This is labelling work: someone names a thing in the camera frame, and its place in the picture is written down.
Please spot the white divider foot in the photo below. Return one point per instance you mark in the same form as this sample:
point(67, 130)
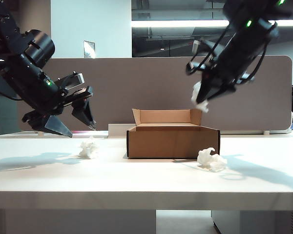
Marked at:
point(266, 133)
point(40, 133)

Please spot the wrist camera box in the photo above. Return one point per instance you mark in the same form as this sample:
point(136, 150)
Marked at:
point(73, 79)
point(196, 47)

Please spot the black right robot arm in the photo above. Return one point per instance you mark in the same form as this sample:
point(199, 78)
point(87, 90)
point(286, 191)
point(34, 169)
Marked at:
point(246, 44)

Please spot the white rectangular block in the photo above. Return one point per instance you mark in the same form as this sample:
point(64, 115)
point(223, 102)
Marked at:
point(117, 130)

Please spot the brown open cardboard box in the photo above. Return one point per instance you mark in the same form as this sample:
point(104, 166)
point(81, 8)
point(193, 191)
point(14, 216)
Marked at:
point(173, 146)

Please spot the white paper ball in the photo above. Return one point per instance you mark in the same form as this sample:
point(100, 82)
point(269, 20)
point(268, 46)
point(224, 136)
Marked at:
point(89, 151)
point(202, 106)
point(211, 159)

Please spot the grey desk divider panel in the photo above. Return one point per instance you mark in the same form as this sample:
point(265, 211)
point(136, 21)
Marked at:
point(149, 83)

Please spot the pink flat item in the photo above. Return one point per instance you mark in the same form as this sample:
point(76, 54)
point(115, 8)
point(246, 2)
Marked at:
point(88, 132)

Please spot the grey under-desk panel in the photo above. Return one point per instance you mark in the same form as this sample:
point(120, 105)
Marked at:
point(75, 223)

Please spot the white wall poster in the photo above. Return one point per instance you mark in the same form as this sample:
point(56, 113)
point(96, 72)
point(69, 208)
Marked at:
point(89, 50)

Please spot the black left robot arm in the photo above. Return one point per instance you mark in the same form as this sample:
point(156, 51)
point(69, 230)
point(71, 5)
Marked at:
point(31, 63)

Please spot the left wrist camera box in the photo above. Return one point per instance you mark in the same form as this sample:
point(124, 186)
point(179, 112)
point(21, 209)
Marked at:
point(73, 79)

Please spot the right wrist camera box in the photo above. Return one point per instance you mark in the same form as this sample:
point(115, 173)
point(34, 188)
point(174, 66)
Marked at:
point(196, 47)

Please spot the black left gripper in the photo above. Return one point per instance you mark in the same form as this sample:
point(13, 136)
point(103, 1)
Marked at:
point(61, 97)

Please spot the long ceiling light strip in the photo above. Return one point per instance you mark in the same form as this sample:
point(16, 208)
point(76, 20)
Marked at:
point(173, 23)

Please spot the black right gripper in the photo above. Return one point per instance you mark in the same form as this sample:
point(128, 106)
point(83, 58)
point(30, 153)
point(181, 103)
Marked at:
point(222, 78)

